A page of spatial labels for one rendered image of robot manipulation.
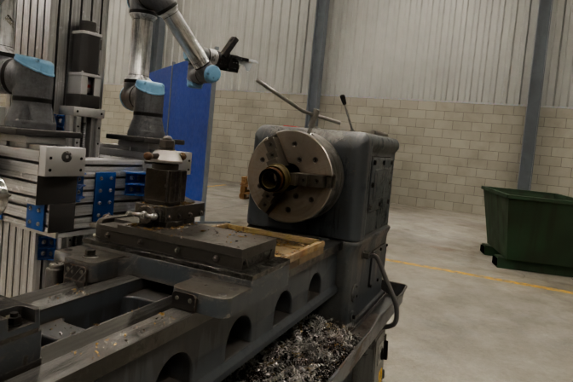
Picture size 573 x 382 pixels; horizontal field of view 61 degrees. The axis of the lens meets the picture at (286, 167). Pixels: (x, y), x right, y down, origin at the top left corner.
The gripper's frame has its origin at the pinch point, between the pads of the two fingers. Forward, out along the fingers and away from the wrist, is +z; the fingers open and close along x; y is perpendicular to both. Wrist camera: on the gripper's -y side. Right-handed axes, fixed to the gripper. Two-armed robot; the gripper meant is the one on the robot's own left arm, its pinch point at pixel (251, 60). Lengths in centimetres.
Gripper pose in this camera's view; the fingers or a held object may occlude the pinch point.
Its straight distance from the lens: 249.6
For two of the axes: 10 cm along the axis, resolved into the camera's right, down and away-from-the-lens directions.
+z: 7.9, 0.4, 6.2
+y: -1.8, 9.7, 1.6
